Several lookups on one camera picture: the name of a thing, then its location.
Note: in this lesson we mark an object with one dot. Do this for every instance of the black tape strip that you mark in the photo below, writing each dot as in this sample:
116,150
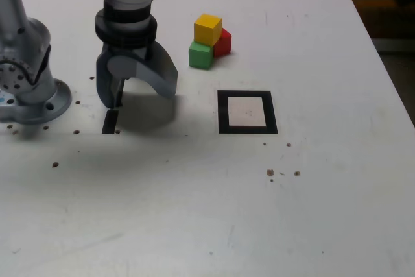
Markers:
110,121

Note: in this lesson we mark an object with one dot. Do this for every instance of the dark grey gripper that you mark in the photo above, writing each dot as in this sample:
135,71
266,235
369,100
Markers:
129,50

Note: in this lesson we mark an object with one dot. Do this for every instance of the black tape square outline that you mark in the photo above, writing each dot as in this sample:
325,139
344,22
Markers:
223,111

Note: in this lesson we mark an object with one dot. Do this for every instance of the red cube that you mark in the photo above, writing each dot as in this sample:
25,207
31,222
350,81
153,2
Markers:
224,45

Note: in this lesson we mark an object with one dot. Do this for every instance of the green cube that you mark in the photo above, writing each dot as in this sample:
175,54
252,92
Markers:
199,58

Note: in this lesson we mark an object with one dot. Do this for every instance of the yellow cube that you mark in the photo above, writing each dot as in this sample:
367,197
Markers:
204,30

